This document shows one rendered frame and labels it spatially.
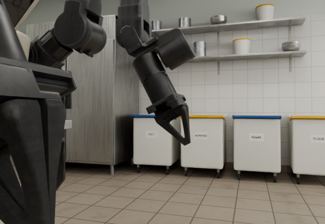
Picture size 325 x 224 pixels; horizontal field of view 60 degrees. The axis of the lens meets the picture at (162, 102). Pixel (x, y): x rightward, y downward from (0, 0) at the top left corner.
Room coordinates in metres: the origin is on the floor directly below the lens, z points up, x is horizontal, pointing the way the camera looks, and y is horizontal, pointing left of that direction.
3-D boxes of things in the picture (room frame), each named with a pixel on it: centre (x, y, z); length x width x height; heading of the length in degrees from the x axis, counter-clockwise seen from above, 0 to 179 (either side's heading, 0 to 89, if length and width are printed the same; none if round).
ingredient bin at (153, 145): (3.92, 0.07, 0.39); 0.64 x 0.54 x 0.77; 165
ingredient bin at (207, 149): (3.72, -0.55, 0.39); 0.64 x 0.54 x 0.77; 164
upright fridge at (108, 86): (4.12, 1.16, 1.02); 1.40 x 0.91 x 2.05; 73
